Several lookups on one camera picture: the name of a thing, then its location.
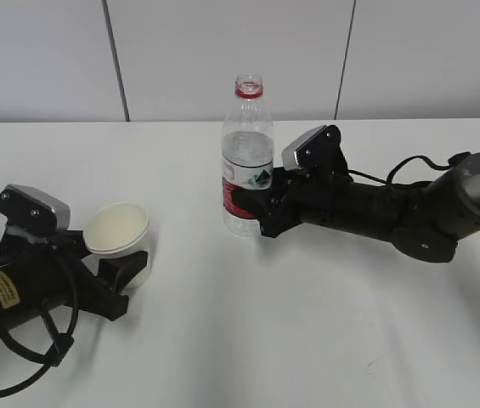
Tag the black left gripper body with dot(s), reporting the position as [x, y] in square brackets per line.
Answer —
[91, 294]

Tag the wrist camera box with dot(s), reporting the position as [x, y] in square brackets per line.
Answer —
[33, 210]
[317, 150]

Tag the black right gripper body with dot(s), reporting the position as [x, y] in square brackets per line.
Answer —
[310, 200]

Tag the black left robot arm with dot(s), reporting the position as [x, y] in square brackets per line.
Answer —
[51, 273]

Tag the white paper cup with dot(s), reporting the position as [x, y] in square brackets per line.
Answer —
[119, 230]

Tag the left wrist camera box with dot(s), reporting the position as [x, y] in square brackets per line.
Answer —
[33, 210]

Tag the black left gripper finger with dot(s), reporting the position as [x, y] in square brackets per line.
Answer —
[125, 273]
[72, 241]

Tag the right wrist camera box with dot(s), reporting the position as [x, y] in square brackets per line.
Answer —
[317, 150]

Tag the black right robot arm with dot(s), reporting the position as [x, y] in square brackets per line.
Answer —
[423, 220]

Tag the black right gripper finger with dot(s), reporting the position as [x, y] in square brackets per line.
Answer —
[255, 202]
[273, 176]

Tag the clear water bottle red label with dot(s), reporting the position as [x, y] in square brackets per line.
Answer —
[247, 147]

